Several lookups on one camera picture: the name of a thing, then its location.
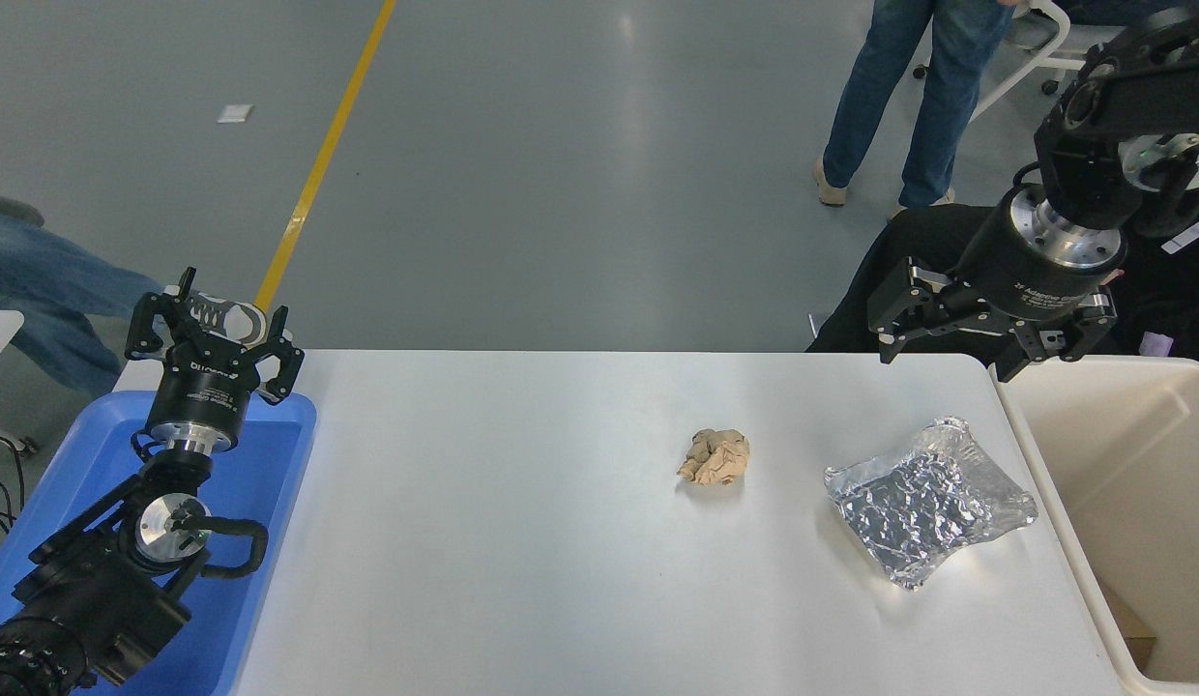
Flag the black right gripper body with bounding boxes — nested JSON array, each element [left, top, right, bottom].
[[952, 207, 1125, 321]]

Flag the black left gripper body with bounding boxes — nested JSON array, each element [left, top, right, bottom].
[[145, 336, 263, 444]]

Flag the silver foil tray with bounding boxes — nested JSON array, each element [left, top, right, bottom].
[[824, 417, 1038, 590]]

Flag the seated person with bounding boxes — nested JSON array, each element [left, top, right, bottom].
[[807, 201, 1199, 376], [0, 193, 272, 399]]

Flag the blue plastic tray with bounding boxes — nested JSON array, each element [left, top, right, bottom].
[[0, 390, 318, 696]]

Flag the large pale plastic bin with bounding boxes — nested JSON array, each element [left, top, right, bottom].
[[988, 356, 1199, 696]]

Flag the standing person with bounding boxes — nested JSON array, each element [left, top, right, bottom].
[[814, 0, 1018, 219]]

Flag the white wheeled chair base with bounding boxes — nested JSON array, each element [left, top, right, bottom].
[[913, 0, 1125, 122]]

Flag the crumpled tan paper ball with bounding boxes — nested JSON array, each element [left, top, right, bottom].
[[676, 428, 751, 486]]

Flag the black floor cables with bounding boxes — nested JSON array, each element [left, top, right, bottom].
[[0, 432, 28, 535]]

